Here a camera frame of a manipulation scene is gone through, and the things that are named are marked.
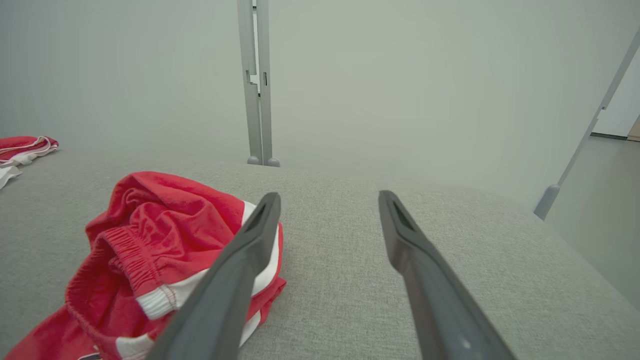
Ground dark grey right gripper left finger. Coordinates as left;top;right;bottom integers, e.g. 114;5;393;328
146;192;282;360

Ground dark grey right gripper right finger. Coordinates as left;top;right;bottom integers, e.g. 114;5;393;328
378;190;517;360

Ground red shorts white trim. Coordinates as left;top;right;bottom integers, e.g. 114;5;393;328
4;171;287;360

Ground red jersey striped white trim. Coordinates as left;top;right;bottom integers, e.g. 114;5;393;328
0;135;60;190

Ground slim grey support post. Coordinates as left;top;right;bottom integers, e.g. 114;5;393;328
533;30;640;221

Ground grey partition post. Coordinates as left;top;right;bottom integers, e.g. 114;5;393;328
256;0;281;167
236;0;263;166

